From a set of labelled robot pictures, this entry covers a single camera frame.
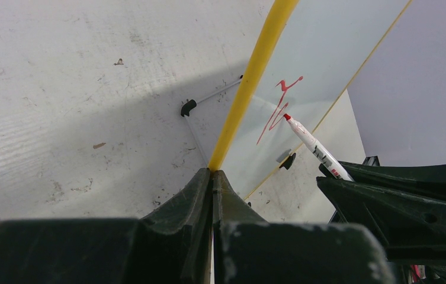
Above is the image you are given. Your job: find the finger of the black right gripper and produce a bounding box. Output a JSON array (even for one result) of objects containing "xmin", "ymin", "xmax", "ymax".
[
  {"xmin": 316, "ymin": 177, "xmax": 446, "ymax": 263},
  {"xmin": 319, "ymin": 161, "xmax": 446, "ymax": 204}
]

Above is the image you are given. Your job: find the red white marker pen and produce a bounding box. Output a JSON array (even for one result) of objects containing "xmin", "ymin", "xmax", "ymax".
[{"xmin": 283, "ymin": 114, "xmax": 354, "ymax": 182}]

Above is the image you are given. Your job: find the black rear stand foot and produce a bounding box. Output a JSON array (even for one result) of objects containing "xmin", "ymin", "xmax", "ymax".
[{"xmin": 180, "ymin": 99, "xmax": 197, "ymax": 117}]

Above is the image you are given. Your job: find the yellow framed whiteboard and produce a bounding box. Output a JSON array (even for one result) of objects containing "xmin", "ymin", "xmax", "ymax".
[{"xmin": 208, "ymin": 1, "xmax": 409, "ymax": 196}]

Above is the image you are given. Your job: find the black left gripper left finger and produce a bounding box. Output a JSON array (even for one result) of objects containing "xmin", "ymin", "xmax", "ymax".
[{"xmin": 0, "ymin": 168, "xmax": 211, "ymax": 283}]

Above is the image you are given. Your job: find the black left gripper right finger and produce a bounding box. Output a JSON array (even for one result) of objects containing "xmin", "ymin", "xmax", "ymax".
[{"xmin": 213, "ymin": 170, "xmax": 397, "ymax": 283}]

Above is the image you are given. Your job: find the black whiteboard stand foot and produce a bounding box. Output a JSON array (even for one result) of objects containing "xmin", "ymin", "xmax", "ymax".
[{"xmin": 279, "ymin": 153, "xmax": 296, "ymax": 170}]

